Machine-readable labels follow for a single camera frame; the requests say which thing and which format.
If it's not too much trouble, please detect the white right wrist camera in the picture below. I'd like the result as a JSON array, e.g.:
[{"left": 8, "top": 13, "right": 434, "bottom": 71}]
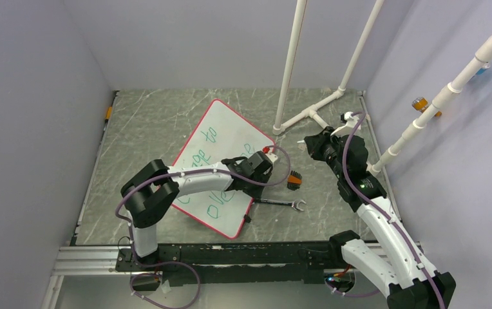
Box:
[{"left": 331, "top": 111, "right": 363, "bottom": 137}]

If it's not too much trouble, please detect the pink framed whiteboard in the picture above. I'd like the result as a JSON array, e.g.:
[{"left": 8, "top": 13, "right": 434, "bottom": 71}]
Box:
[{"left": 173, "top": 99, "right": 274, "bottom": 239}]

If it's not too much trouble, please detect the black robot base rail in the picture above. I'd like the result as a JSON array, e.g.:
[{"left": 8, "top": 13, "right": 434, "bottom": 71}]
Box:
[{"left": 115, "top": 241, "right": 359, "bottom": 292}]

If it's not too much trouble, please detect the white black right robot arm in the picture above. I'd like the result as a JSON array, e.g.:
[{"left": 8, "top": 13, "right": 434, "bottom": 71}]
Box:
[{"left": 304, "top": 127, "right": 456, "bottom": 308}]

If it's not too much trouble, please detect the aluminium base extrusion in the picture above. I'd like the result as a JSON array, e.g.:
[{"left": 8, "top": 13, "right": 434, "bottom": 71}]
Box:
[{"left": 52, "top": 246, "right": 118, "bottom": 276}]

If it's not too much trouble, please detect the white PVC pipe frame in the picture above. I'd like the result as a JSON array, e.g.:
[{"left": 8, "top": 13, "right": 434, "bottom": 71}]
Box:
[{"left": 272, "top": 0, "right": 386, "bottom": 176}]

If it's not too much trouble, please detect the black orange hex key set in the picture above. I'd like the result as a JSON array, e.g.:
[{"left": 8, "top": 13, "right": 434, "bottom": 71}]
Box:
[{"left": 287, "top": 170, "right": 303, "bottom": 191}]

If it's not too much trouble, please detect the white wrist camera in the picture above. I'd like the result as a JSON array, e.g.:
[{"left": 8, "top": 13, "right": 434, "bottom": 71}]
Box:
[
  {"left": 262, "top": 146, "right": 279, "bottom": 165},
  {"left": 331, "top": 111, "right": 363, "bottom": 137}
]

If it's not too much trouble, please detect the orange wall fitting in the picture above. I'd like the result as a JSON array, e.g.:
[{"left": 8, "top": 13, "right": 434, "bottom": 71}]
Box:
[{"left": 412, "top": 97, "right": 428, "bottom": 113}]

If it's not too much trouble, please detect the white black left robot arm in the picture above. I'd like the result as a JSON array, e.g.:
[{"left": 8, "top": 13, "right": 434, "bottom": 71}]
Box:
[{"left": 120, "top": 151, "right": 278, "bottom": 270}]

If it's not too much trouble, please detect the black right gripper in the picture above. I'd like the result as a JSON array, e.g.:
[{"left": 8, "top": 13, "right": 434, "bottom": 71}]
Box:
[{"left": 305, "top": 126, "right": 346, "bottom": 180}]

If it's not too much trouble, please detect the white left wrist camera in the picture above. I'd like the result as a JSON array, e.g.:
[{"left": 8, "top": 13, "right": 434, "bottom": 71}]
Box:
[{"left": 262, "top": 146, "right": 279, "bottom": 165}]

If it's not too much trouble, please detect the silver open-end wrench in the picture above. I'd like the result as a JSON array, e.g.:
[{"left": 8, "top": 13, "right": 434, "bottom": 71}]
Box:
[{"left": 252, "top": 198, "right": 307, "bottom": 212}]

